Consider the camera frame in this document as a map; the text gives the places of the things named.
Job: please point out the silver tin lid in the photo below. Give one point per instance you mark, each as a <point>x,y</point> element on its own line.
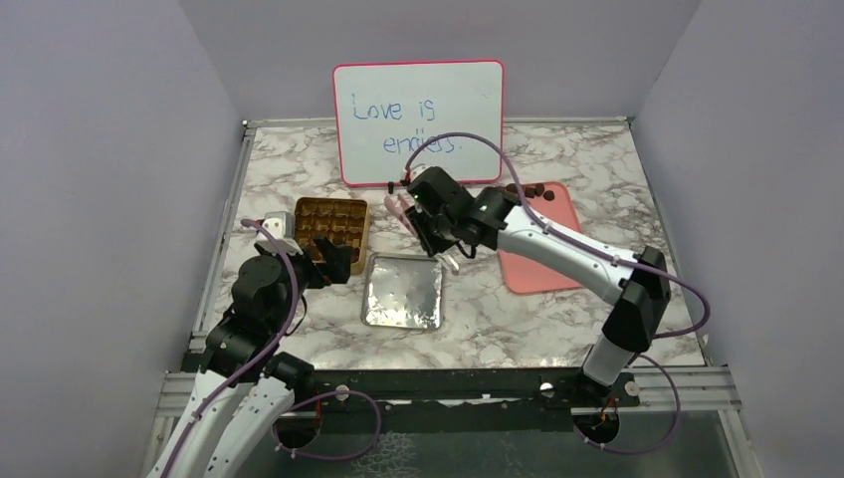
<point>403,292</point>

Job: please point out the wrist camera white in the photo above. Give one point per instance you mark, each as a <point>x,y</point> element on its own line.
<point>413,172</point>
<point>281,226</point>

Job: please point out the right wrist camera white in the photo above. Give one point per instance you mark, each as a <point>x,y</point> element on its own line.
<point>413,172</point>

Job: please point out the pink-framed whiteboard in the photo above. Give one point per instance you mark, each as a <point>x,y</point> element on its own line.
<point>440,110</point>

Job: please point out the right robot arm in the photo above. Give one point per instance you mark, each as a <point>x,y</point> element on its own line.
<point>633,284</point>

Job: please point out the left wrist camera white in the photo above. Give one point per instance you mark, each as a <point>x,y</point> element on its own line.
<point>281,226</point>

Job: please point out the chocolate pile on tray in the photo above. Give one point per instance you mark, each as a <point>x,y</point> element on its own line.
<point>536,190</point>

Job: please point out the pink plastic tray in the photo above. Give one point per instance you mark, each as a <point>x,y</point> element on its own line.
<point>525,276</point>

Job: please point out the black table base rail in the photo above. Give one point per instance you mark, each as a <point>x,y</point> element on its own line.
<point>449,400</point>

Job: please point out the pink silicone tongs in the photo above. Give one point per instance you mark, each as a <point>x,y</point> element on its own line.
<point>396,205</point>

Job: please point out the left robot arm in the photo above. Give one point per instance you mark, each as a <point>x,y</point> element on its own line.
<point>244,383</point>

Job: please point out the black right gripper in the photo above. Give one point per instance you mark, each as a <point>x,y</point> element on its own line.
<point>418,216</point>

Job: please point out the gold chocolate box tray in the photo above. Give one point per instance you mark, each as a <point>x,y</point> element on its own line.
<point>343,221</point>

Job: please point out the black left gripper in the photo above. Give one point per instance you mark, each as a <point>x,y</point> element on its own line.
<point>339,265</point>

